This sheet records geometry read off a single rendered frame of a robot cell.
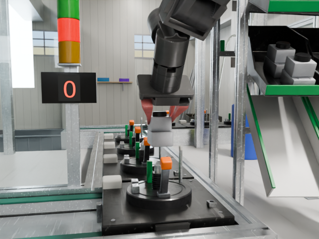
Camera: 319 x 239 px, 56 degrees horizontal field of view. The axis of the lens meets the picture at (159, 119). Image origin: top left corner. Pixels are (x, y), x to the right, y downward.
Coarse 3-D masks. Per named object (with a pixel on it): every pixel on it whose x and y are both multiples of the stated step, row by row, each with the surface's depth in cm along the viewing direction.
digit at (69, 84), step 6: (60, 78) 67; (66, 78) 68; (72, 78) 68; (78, 78) 68; (60, 84) 67; (66, 84) 68; (72, 84) 68; (78, 84) 68; (60, 90) 68; (66, 90) 68; (72, 90) 68; (78, 90) 68; (60, 96) 68; (66, 96) 68; (72, 96) 68; (78, 96) 68
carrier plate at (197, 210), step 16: (112, 192) 68; (192, 192) 68; (208, 192) 68; (112, 208) 58; (128, 208) 58; (176, 208) 58; (192, 208) 58; (208, 208) 58; (224, 208) 58; (112, 224) 51; (128, 224) 51; (144, 224) 52; (192, 224) 53; (208, 224) 54; (224, 224) 55
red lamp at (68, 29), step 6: (60, 18) 67; (66, 18) 66; (72, 18) 67; (60, 24) 67; (66, 24) 67; (72, 24) 67; (78, 24) 68; (60, 30) 67; (66, 30) 67; (72, 30) 67; (78, 30) 68; (60, 36) 67; (66, 36) 67; (72, 36) 67; (78, 36) 69
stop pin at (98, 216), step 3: (96, 204) 62; (99, 204) 62; (96, 207) 62; (99, 207) 62; (96, 210) 62; (99, 210) 62; (96, 213) 62; (99, 213) 62; (96, 216) 62; (99, 216) 62; (99, 219) 62
